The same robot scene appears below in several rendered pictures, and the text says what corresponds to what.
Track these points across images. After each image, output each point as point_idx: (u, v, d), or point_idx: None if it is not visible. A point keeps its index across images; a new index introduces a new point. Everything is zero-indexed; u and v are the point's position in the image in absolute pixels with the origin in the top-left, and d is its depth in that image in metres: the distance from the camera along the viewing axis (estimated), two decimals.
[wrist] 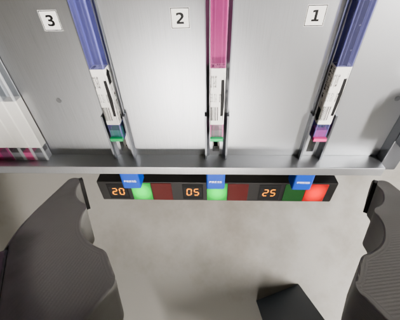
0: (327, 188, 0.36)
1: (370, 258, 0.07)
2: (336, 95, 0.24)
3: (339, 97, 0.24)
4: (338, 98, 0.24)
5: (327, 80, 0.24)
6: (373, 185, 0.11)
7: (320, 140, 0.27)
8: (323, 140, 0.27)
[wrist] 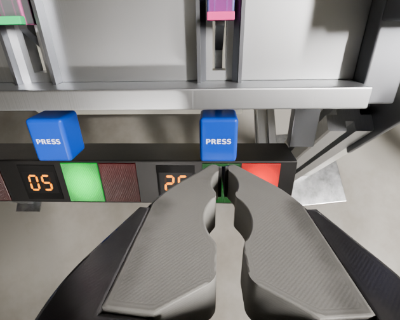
0: (280, 173, 0.20)
1: (249, 242, 0.08)
2: None
3: None
4: None
5: None
6: (226, 171, 0.12)
7: (221, 13, 0.13)
8: (228, 16, 0.13)
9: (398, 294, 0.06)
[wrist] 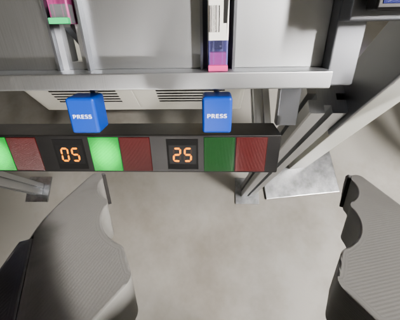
0: (267, 145, 0.24)
1: (350, 252, 0.07)
2: None
3: None
4: None
5: None
6: (348, 180, 0.11)
7: (218, 66, 0.18)
8: (223, 68, 0.18)
9: None
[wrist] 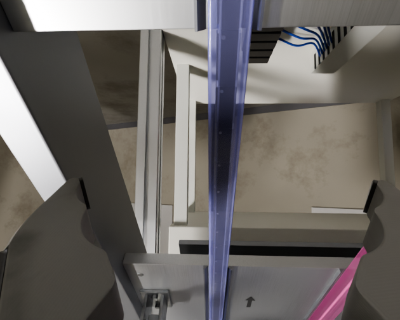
0: None
1: (370, 258, 0.07)
2: None
3: None
4: None
5: None
6: (373, 185, 0.11)
7: None
8: None
9: None
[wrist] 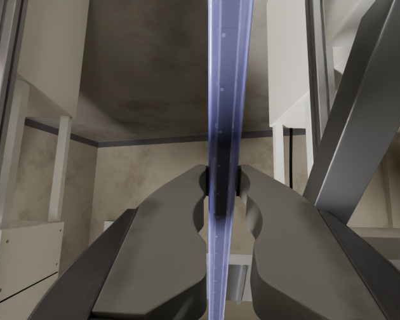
0: None
1: (260, 242, 0.08)
2: None
3: None
4: None
5: None
6: (239, 170, 0.12)
7: None
8: None
9: None
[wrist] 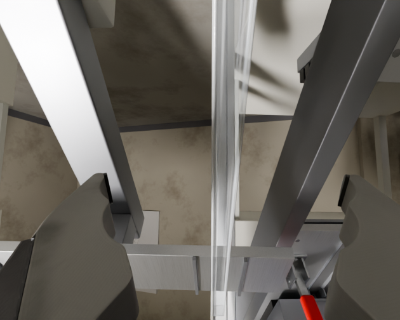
0: None
1: (348, 251, 0.07)
2: None
3: None
4: None
5: None
6: (346, 179, 0.11)
7: None
8: None
9: None
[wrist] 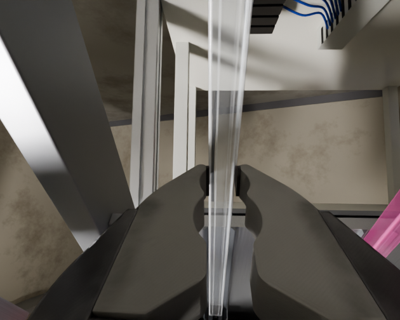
0: None
1: (260, 242, 0.08)
2: None
3: None
4: None
5: None
6: (238, 170, 0.12)
7: None
8: None
9: None
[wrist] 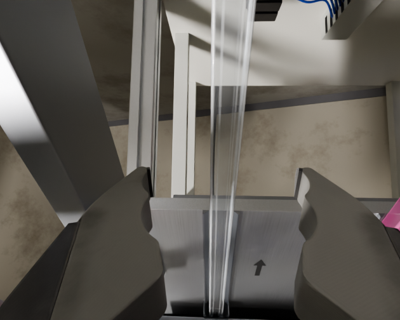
0: None
1: (310, 244, 0.08)
2: None
3: None
4: None
5: None
6: (300, 173, 0.12)
7: None
8: None
9: None
